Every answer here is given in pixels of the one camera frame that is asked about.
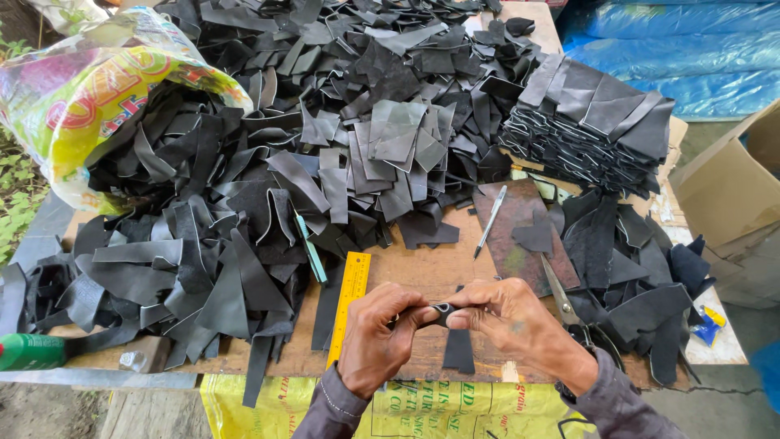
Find small black leather piece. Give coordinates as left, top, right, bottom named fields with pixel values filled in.
left=511, top=210, right=555, bottom=256

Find small silver metal block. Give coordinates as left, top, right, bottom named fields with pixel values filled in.
left=119, top=350, right=151, bottom=373

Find metal scissors with black handles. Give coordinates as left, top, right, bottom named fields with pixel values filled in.
left=540, top=252, right=627, bottom=374

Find long flat black leather strip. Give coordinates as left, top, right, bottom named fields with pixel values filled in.
left=311, top=262, right=346, bottom=352

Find blue plastic tarpaulin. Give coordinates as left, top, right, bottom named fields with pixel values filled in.
left=557, top=0, right=780, bottom=120

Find clear ballpoint pen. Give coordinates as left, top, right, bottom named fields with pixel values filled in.
left=473, top=185, right=508, bottom=262

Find large heap of black leather scraps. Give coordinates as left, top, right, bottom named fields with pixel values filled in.
left=0, top=0, right=549, bottom=409

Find green plants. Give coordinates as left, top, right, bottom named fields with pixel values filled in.
left=0, top=24, right=51, bottom=264

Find person's right hand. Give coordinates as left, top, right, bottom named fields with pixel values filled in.
left=443, top=277, right=600, bottom=398

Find neat stack of cut leather pieces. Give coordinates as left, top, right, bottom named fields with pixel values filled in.
left=498, top=54, right=676, bottom=199

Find colourful printed plastic bag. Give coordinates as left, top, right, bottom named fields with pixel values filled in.
left=0, top=6, right=254, bottom=215

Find blue plastic object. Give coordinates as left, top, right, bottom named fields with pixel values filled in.
left=750, top=340, right=780, bottom=415

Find teal utility knife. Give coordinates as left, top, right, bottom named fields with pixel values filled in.
left=292, top=210, right=329, bottom=285

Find small heap of dark leather offcuts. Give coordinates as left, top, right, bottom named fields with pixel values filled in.
left=548, top=189, right=717, bottom=386

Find narrow black leather strip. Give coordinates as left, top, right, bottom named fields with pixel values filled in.
left=417, top=302, right=477, bottom=375

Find person's left hand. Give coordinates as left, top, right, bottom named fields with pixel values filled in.
left=337, top=282, right=449, bottom=401

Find yellow ruler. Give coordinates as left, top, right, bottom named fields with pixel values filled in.
left=325, top=251, right=373, bottom=370

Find blue and yellow packet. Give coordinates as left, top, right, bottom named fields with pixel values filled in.
left=691, top=305, right=728, bottom=349

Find green plastic bottle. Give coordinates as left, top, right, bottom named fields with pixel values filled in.
left=0, top=333, right=67, bottom=372

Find yellow printed woven sack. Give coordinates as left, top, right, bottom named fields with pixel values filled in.
left=200, top=373, right=598, bottom=439

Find brown cardboard box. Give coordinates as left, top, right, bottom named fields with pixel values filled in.
left=668, top=100, right=780, bottom=309

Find brown mottled cutting board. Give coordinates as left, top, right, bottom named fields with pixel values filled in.
left=472, top=178, right=581, bottom=298

